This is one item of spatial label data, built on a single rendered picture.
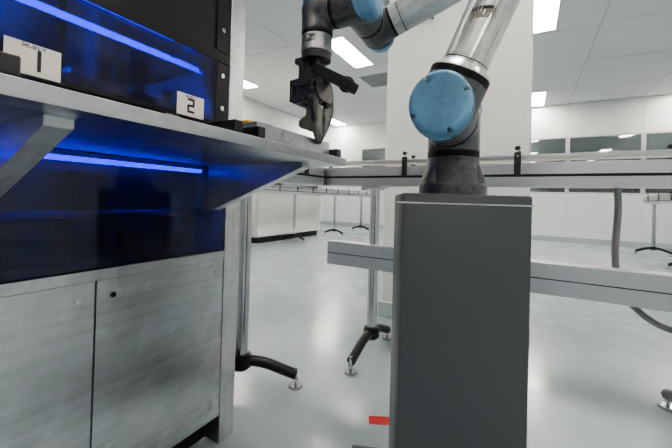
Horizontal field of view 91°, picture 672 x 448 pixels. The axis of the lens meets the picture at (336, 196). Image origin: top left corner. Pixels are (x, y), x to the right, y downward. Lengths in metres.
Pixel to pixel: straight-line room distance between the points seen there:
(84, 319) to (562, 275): 1.49
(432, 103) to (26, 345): 0.89
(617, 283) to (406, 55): 1.68
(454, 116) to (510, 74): 1.59
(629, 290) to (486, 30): 1.12
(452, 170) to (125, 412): 0.95
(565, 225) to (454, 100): 8.08
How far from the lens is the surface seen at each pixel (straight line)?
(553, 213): 8.64
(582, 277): 1.54
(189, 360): 1.13
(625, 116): 8.96
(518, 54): 2.26
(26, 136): 0.55
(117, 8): 1.00
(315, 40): 0.85
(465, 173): 0.77
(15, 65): 0.45
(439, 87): 0.66
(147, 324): 1.01
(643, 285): 1.57
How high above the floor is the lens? 0.77
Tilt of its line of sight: 1 degrees up
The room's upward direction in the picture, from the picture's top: 2 degrees clockwise
